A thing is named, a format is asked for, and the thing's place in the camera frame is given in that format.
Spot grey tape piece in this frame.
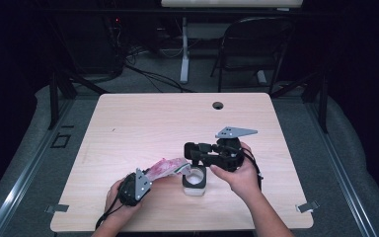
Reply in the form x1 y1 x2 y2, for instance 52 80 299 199
44 203 70 214
295 200 320 213

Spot hand-held gripper black cable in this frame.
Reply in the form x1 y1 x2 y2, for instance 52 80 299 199
95 194 126 230
240 147 265 192

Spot person's left hand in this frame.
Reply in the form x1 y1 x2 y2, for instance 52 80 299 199
104 177 142 221

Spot white desk leg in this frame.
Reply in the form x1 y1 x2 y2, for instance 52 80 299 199
180 16 190 85

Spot aluminium floor rail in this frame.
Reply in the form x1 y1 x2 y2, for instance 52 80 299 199
304 102 379 237
0 98 75 237

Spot person's right hand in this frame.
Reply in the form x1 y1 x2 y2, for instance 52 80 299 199
209 141 262 202

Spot right hand-held gripper black cable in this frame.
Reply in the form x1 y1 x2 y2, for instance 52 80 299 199
240 147 265 192

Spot pink and white plastic bag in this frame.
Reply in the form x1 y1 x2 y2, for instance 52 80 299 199
146 157 191 182

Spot tangled cable bundle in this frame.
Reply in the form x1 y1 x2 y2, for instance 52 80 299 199
110 16 186 67

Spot left hand-held gripper black cable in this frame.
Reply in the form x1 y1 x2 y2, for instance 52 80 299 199
95 194 126 230

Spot clear jar with black lid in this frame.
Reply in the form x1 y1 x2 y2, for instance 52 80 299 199
182 141 208 197

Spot black floor cables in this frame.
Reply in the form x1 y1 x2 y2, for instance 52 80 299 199
124 62 195 94

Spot dark computer tower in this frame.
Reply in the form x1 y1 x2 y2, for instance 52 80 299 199
53 13 126 75

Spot black metal stand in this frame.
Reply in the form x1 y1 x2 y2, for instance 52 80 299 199
47 68 110 131
269 70 330 134

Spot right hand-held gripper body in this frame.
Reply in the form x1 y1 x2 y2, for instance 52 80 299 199
210 126 259 173

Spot black folding chair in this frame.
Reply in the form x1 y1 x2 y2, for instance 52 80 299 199
210 16 297 95

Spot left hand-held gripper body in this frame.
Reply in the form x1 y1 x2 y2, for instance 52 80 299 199
117 167 152 207

